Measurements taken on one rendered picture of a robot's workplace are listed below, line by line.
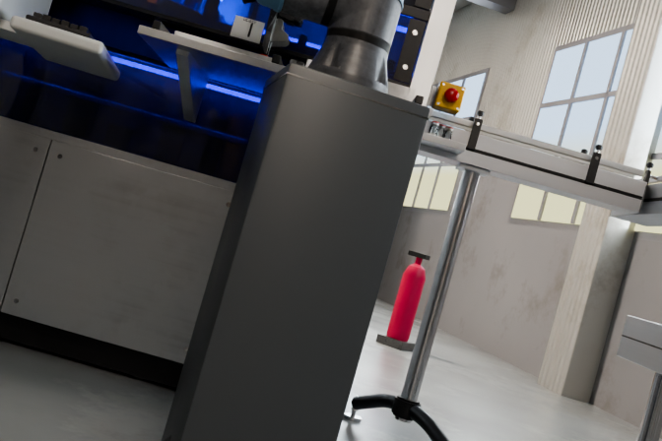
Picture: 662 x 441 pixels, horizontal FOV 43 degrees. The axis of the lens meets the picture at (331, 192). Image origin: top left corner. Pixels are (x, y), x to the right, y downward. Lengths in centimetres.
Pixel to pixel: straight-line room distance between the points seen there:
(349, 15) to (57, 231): 122
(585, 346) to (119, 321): 338
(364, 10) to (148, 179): 106
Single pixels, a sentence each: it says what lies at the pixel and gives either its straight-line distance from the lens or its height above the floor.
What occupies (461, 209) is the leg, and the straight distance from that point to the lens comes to 248.
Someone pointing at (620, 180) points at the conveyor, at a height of 92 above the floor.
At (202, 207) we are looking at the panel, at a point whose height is 51.
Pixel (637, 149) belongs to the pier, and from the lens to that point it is 529.
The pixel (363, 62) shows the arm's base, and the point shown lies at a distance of 145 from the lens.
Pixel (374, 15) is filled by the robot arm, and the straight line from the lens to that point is 148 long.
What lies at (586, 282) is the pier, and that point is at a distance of 521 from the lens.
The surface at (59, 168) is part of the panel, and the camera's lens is 242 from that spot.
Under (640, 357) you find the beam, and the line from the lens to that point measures 241.
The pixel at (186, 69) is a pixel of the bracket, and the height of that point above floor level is 83.
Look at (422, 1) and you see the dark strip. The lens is 241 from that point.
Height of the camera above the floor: 54
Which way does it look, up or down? 3 degrees up
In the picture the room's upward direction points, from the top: 16 degrees clockwise
